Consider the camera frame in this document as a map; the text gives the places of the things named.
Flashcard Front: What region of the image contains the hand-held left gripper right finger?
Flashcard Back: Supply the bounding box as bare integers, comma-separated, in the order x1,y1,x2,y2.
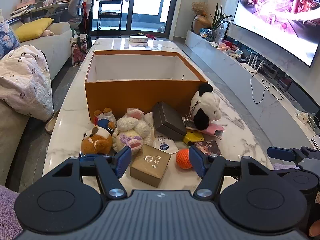
189,145,272,199

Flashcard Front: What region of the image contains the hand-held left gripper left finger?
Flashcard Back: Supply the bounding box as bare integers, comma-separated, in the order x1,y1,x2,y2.
51,146,132,200

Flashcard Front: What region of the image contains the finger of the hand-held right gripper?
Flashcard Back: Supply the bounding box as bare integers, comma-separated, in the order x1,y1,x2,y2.
267,146,301,162

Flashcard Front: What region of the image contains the dark purple card box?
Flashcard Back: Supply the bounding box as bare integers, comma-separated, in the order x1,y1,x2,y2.
194,140,222,157

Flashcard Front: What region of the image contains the brown plush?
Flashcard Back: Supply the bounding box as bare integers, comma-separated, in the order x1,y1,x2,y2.
80,107,117,162

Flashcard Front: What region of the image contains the pink notebook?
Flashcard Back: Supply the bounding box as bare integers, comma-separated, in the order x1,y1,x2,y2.
186,122,225,140

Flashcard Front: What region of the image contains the dark grey box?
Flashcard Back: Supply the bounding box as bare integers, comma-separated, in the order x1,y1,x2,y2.
152,101,187,142

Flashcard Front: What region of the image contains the black and white panda plush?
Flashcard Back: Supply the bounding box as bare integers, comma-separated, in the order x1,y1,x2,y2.
184,84,222,131

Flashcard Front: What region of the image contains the orange cardboard box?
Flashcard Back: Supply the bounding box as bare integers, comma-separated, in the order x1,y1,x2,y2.
84,50,208,125

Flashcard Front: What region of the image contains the person's right hand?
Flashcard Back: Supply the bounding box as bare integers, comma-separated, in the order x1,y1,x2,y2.
308,220,320,238

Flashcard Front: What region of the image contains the lilac fuzzy item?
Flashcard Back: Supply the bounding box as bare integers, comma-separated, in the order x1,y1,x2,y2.
272,163,297,170

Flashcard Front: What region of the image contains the orange crochet ball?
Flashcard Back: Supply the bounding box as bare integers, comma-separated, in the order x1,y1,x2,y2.
175,149,193,170

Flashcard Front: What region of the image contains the yellow tape measure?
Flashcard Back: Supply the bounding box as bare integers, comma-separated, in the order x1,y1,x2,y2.
182,131,204,147

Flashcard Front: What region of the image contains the gold gift box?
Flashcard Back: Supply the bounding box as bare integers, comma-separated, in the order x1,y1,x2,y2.
130,144,172,188

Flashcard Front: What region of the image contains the white and purple crochet bunny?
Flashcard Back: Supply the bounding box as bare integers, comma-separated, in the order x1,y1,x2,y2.
112,107,153,157

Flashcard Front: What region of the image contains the white pouch with blue label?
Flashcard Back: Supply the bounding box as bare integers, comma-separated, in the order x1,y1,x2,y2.
152,136,178,155

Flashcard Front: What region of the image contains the white power strip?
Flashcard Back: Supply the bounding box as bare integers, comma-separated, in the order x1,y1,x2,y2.
296,111,311,124

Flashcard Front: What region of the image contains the white paper booklet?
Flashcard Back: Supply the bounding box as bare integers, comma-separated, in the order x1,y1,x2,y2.
143,112,157,140

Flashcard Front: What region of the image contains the white marble television console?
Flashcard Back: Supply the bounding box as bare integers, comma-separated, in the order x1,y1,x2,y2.
185,30,320,152

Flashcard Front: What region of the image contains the white router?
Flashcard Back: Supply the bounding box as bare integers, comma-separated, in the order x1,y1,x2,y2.
240,51,266,74

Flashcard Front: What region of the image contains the printed shopping bag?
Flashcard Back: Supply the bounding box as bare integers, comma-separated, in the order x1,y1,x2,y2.
70,33,89,67

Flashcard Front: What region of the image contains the purple fuzzy cloth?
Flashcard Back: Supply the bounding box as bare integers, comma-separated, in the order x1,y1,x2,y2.
0,185,23,240

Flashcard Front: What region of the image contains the white printed blanket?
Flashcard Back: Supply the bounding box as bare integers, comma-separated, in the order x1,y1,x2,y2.
0,44,55,122

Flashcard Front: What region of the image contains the grey sofa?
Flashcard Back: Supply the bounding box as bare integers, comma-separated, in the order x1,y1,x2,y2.
0,21,73,188

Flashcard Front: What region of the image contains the golden vase with dried flowers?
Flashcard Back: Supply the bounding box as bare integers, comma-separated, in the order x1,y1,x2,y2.
191,1,212,34

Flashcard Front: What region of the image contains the large television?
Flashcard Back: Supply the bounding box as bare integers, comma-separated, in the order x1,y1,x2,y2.
232,0,320,68

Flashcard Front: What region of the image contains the green potted plant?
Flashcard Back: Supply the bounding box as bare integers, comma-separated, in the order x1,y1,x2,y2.
206,3,233,42

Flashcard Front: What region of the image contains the black trolley cart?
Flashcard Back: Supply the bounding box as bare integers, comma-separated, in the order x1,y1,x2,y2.
97,0,123,38

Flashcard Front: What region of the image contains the glass sliding door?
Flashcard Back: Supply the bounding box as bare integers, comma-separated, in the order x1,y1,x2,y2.
89,0,182,39

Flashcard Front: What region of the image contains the yellow pillow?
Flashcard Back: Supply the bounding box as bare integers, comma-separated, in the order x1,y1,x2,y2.
14,17,54,43

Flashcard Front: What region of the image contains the grey desk chair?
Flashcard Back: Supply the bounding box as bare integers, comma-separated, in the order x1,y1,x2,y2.
67,0,86,28

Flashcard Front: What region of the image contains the blue patterned pillow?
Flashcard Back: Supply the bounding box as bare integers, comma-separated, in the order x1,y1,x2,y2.
0,19,21,59

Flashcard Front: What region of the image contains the cluttered desk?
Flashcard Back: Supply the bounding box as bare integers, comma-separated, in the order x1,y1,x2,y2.
10,1,72,27

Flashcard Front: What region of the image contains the black cable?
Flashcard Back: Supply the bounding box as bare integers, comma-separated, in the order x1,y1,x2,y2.
251,71,298,104

